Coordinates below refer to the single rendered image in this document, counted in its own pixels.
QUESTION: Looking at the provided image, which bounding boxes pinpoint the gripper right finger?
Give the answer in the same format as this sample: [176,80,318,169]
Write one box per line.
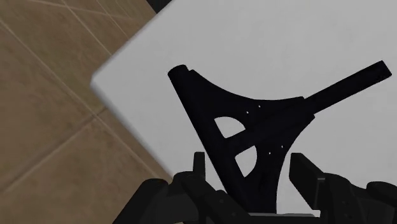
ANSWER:
[288,152,397,224]

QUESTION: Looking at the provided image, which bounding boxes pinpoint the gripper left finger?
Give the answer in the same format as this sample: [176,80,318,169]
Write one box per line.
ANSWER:
[113,151,252,224]

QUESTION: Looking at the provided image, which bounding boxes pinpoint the black triangular handled tool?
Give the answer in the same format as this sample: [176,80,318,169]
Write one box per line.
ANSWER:
[167,60,393,214]

